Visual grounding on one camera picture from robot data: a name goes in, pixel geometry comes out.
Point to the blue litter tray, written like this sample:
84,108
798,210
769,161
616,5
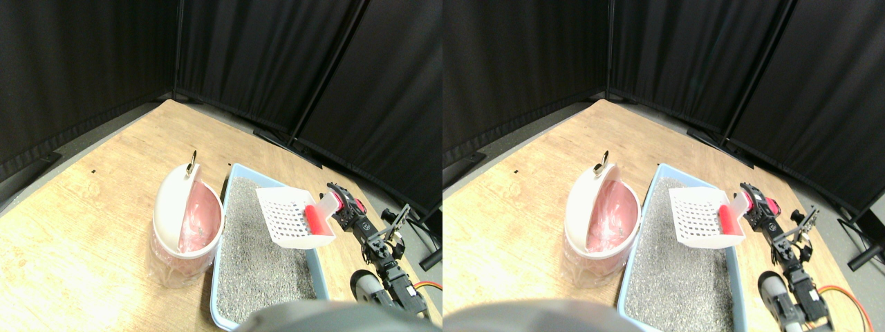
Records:
671,283
256,277

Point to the red lump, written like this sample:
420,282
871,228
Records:
318,221
728,221

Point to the black curtain stand foot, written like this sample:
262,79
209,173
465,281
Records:
868,256
719,147
50,160
287,147
432,259
477,159

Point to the black curtain stand pole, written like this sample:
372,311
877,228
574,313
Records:
177,48
758,69
328,69

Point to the white bin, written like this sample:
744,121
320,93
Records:
581,207
169,207

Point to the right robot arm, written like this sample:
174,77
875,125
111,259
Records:
805,290
397,277

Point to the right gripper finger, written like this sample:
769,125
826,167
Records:
341,196
753,196

